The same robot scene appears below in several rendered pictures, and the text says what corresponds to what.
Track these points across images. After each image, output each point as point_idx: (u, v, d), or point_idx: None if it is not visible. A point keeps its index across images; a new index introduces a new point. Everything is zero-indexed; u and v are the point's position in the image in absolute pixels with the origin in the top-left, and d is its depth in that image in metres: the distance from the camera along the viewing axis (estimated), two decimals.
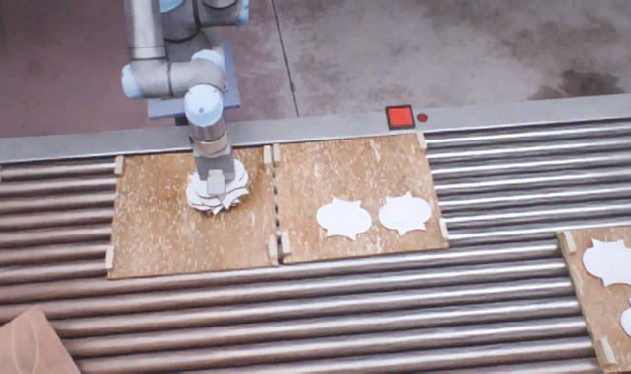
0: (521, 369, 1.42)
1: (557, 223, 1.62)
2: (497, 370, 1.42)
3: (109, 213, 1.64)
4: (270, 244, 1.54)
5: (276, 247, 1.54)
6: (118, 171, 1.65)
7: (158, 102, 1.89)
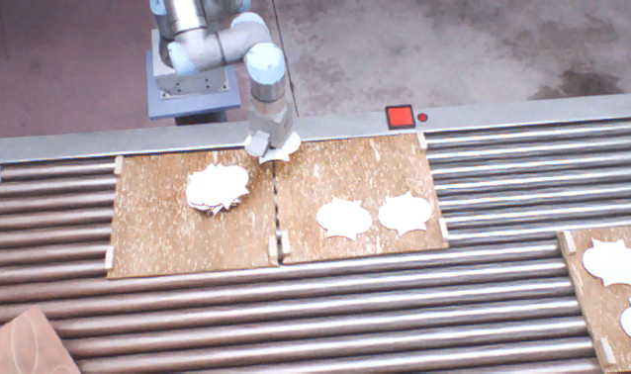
0: (521, 369, 1.42)
1: (557, 223, 1.62)
2: (497, 370, 1.42)
3: (109, 213, 1.64)
4: (270, 244, 1.54)
5: (276, 247, 1.54)
6: (118, 171, 1.65)
7: (158, 102, 1.89)
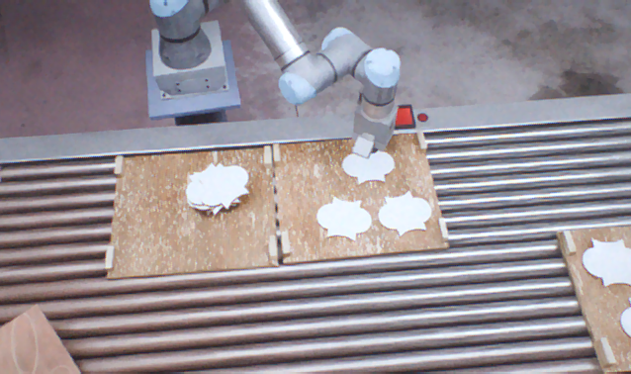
0: (521, 369, 1.42)
1: (557, 223, 1.62)
2: (497, 370, 1.42)
3: (109, 213, 1.64)
4: (270, 244, 1.54)
5: (276, 247, 1.54)
6: (118, 171, 1.65)
7: (158, 102, 1.89)
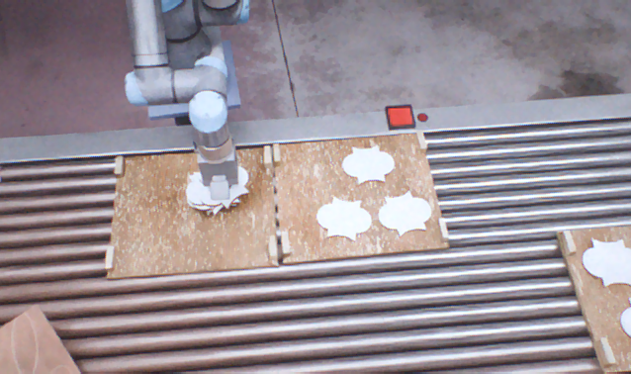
0: (521, 369, 1.42)
1: (557, 223, 1.62)
2: (497, 370, 1.42)
3: (109, 213, 1.64)
4: (270, 244, 1.54)
5: (276, 247, 1.54)
6: (118, 171, 1.65)
7: None
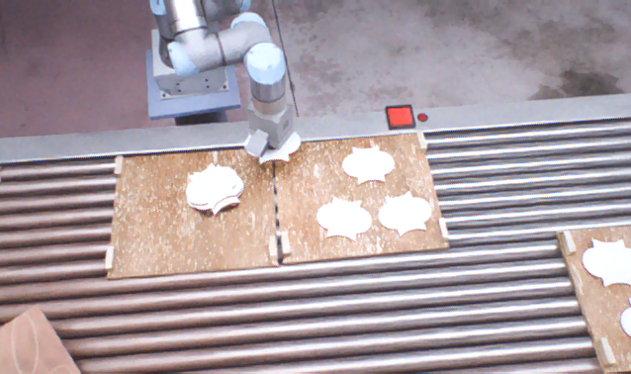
0: (521, 369, 1.42)
1: (557, 223, 1.62)
2: (497, 370, 1.42)
3: (109, 213, 1.64)
4: (270, 244, 1.54)
5: (276, 247, 1.54)
6: (118, 171, 1.65)
7: (158, 102, 1.89)
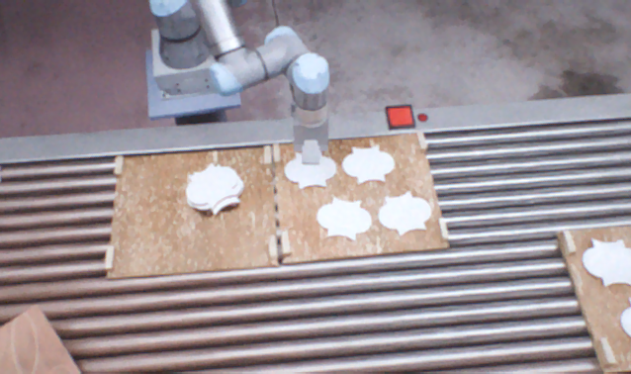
0: (521, 369, 1.42)
1: (557, 223, 1.62)
2: (497, 370, 1.42)
3: (109, 213, 1.64)
4: (270, 244, 1.54)
5: (276, 247, 1.54)
6: (118, 171, 1.65)
7: (158, 102, 1.89)
